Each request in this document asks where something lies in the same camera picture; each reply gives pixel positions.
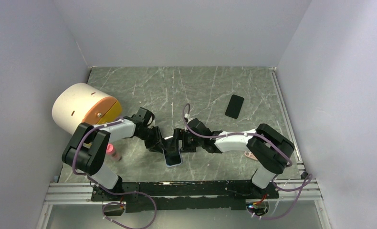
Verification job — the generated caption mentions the lavender phone case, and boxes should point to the lavender phone case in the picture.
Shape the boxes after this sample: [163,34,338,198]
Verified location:
[162,148,183,168]

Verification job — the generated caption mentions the beige and orange cylinder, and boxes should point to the beige and orange cylinder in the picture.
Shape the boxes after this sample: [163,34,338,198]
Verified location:
[52,83,122,135]

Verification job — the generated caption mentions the black phone case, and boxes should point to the black phone case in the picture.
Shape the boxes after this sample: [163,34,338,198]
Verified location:
[225,94,244,119]

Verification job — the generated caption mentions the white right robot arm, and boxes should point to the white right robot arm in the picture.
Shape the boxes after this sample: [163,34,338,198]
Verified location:
[164,118,295,198]

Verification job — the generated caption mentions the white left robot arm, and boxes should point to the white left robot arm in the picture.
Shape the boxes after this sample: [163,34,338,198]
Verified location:
[62,107,166,200]

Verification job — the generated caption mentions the aluminium frame rail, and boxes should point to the aluminium frame rail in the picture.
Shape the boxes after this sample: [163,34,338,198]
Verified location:
[43,183,93,205]

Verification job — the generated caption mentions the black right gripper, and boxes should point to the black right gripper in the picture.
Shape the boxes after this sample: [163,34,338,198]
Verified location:
[167,128,203,153]

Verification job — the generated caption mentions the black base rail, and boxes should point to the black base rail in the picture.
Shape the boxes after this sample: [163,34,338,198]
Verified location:
[91,180,279,213]

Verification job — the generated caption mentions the pink capped small bottle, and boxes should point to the pink capped small bottle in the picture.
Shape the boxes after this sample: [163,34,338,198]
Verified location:
[106,144,122,161]

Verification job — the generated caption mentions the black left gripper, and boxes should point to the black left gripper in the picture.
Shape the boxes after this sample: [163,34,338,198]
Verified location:
[136,125,167,154]

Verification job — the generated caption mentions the pink phone case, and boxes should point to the pink phone case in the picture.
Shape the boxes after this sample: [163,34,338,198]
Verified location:
[244,151,258,161]

